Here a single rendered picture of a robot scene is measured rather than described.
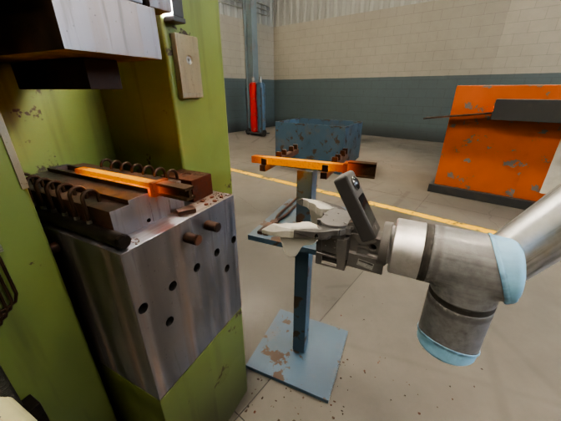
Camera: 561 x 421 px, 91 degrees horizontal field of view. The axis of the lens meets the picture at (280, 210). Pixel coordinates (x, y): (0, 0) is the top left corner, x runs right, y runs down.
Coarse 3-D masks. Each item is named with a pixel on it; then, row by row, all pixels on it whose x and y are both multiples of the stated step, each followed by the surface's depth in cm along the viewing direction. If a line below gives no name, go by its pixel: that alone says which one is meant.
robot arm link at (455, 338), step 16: (432, 304) 43; (448, 304) 40; (432, 320) 43; (448, 320) 41; (464, 320) 40; (480, 320) 39; (432, 336) 44; (448, 336) 42; (464, 336) 41; (480, 336) 41; (432, 352) 44; (448, 352) 43; (464, 352) 42; (480, 352) 44
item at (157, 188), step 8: (80, 168) 77; (88, 168) 77; (104, 176) 72; (112, 176) 70; (120, 176) 70; (128, 176) 70; (136, 176) 70; (136, 184) 67; (144, 184) 66; (152, 184) 63; (160, 184) 63; (168, 184) 63; (176, 184) 63; (184, 184) 63; (152, 192) 64; (160, 192) 65; (168, 192) 64; (176, 192) 63; (184, 192) 62; (184, 200) 61
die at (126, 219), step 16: (48, 176) 76; (64, 176) 76; (80, 176) 75; (96, 176) 73; (144, 176) 75; (32, 192) 69; (64, 192) 67; (80, 192) 67; (112, 192) 64; (128, 192) 64; (144, 192) 65; (48, 208) 68; (80, 208) 61; (96, 208) 58; (112, 208) 58; (128, 208) 60; (144, 208) 64; (160, 208) 68; (96, 224) 61; (112, 224) 58; (128, 224) 61; (144, 224) 65
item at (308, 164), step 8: (256, 160) 95; (272, 160) 92; (280, 160) 91; (288, 160) 90; (296, 160) 89; (304, 160) 89; (312, 160) 89; (320, 160) 89; (352, 160) 84; (312, 168) 88; (320, 168) 87; (336, 168) 85; (344, 168) 83; (352, 168) 84; (360, 168) 83; (368, 168) 82; (376, 168) 81; (360, 176) 83; (368, 176) 82
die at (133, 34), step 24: (0, 0) 48; (24, 0) 45; (48, 0) 43; (72, 0) 45; (96, 0) 48; (120, 0) 51; (0, 24) 50; (24, 24) 47; (48, 24) 45; (72, 24) 45; (96, 24) 48; (120, 24) 52; (144, 24) 56; (0, 48) 53; (24, 48) 50; (48, 48) 47; (72, 48) 46; (96, 48) 49; (120, 48) 53; (144, 48) 57
